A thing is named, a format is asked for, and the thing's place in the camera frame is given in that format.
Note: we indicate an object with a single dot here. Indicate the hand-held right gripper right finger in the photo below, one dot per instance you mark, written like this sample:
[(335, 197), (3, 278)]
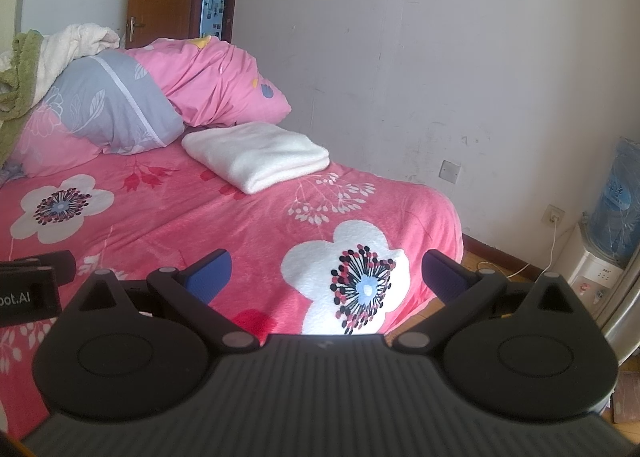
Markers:
[(445, 278)]

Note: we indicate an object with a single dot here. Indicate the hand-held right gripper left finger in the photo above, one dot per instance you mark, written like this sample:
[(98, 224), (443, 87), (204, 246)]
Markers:
[(210, 278)]

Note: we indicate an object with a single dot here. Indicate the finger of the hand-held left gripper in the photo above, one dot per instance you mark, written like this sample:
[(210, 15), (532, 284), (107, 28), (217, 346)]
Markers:
[(60, 264)]

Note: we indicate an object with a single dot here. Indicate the white fleece garment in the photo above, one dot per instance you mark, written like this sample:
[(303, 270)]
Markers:
[(255, 157)]

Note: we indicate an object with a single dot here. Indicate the pink floral bed blanket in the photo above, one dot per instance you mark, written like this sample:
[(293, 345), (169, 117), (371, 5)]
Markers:
[(200, 222)]

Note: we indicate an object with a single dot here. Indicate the white water dispenser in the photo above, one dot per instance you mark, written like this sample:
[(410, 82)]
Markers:
[(600, 277)]

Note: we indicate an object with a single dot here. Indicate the blue water bottle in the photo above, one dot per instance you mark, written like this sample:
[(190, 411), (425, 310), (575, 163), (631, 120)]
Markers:
[(617, 207)]

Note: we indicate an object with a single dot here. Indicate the pink and lilac quilt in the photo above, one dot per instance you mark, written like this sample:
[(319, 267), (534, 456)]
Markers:
[(200, 82)]

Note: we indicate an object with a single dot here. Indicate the green and cream fleece jacket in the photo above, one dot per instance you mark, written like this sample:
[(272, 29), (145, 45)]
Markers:
[(25, 67)]

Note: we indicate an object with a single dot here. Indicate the white blank wall plate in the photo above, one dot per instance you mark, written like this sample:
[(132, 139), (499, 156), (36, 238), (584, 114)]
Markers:
[(450, 171)]

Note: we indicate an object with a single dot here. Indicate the white wall power outlet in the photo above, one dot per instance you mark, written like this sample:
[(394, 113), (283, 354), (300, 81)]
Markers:
[(552, 215)]

